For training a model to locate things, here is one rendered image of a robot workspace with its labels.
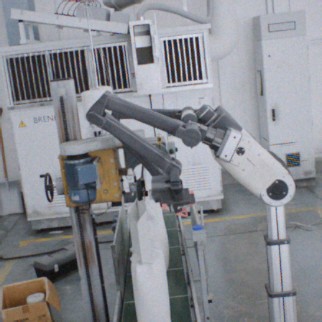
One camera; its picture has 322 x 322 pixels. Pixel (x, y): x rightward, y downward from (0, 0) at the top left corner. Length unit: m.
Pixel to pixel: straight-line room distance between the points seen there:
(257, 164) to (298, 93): 4.46
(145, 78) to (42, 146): 1.46
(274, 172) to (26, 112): 3.96
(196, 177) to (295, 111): 1.59
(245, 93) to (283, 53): 0.86
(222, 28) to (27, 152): 2.55
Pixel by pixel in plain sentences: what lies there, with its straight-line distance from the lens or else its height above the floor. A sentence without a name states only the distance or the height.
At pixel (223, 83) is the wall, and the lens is 7.05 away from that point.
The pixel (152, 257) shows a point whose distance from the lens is 2.72.
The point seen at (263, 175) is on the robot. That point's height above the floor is 1.28.
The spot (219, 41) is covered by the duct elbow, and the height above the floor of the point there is 1.90.
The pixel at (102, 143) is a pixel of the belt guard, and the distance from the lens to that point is 2.87.
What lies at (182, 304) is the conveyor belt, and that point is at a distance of 3.21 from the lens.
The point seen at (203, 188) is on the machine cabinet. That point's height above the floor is 0.31.
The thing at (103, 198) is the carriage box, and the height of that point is 1.05.
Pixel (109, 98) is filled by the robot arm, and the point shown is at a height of 1.69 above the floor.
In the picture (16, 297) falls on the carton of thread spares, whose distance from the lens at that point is 4.32.
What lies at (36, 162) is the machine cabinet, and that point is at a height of 0.82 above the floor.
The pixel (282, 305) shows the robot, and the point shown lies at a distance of 2.59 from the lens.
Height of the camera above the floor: 1.83
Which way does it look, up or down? 11 degrees down
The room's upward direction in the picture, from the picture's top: 7 degrees counter-clockwise
